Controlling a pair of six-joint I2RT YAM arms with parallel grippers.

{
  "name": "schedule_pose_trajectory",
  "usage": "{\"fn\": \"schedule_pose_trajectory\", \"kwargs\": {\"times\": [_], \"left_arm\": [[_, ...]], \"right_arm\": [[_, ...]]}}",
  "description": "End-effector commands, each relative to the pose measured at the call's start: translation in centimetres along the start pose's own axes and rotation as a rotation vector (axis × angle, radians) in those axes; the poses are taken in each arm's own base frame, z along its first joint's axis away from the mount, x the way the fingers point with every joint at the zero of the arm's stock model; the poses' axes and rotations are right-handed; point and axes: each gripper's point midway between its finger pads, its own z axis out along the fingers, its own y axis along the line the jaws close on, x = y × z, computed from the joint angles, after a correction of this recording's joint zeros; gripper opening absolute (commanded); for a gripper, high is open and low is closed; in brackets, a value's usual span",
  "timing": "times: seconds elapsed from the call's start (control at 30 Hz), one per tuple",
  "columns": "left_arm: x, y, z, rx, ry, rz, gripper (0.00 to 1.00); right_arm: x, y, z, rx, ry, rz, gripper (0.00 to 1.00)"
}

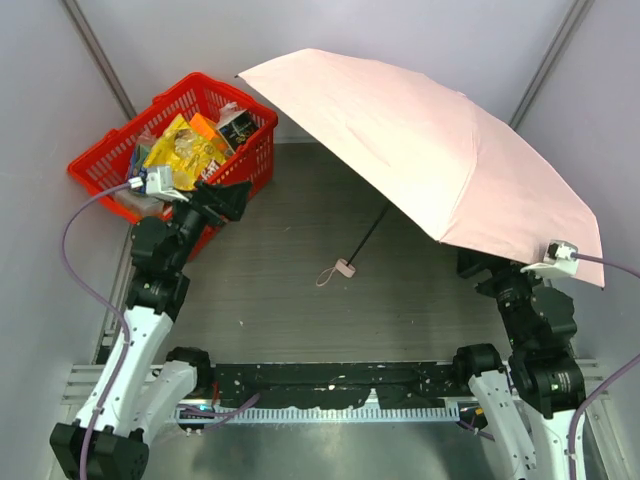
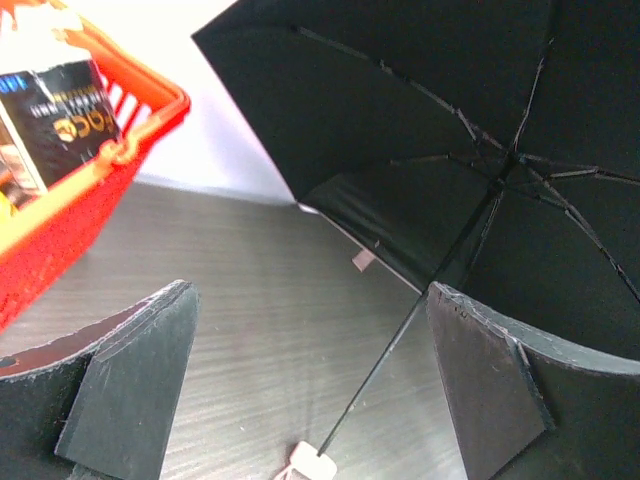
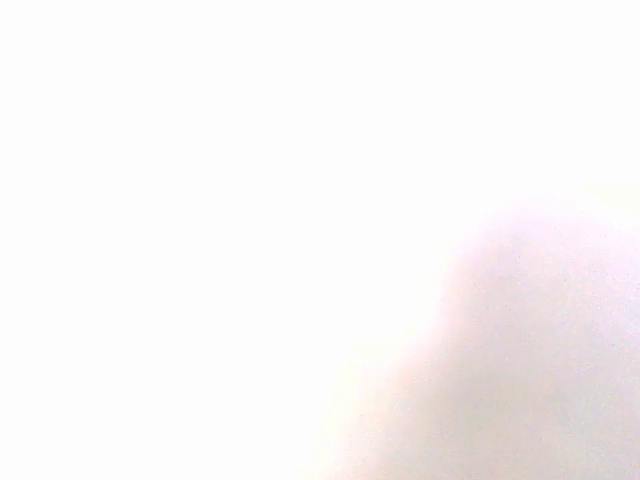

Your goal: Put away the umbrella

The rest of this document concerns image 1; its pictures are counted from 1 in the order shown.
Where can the blue snack packet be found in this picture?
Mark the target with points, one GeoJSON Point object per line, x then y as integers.
{"type": "Point", "coordinates": [136, 163]}

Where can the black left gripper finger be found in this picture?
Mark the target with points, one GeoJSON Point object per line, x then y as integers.
{"type": "Point", "coordinates": [237, 193]}
{"type": "Point", "coordinates": [233, 212]}

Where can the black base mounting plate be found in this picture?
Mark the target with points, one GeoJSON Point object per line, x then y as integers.
{"type": "Point", "coordinates": [338, 386]}

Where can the clear plastic container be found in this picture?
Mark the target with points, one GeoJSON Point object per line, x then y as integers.
{"type": "Point", "coordinates": [139, 204]}

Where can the black box with gold print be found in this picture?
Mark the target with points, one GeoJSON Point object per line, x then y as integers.
{"type": "Point", "coordinates": [237, 129]}

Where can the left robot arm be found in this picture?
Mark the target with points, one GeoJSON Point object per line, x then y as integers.
{"type": "Point", "coordinates": [111, 435]}

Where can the pink folding umbrella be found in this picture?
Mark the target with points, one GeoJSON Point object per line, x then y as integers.
{"type": "Point", "coordinates": [462, 175]}

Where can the red and white snack packet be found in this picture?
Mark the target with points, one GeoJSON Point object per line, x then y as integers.
{"type": "Point", "coordinates": [211, 169]}

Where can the orange snack box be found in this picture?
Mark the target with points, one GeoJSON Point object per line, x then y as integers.
{"type": "Point", "coordinates": [207, 128]}

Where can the white slotted cable duct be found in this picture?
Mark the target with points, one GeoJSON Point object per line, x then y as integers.
{"type": "Point", "coordinates": [370, 413]}

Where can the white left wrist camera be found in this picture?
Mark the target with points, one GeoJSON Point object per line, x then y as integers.
{"type": "Point", "coordinates": [158, 183]}

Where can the yellow snack bag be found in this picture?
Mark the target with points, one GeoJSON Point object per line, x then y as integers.
{"type": "Point", "coordinates": [185, 151]}

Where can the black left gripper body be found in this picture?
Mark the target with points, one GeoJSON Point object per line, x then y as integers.
{"type": "Point", "coordinates": [211, 201]}

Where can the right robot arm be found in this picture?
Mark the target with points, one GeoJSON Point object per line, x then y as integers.
{"type": "Point", "coordinates": [531, 400]}

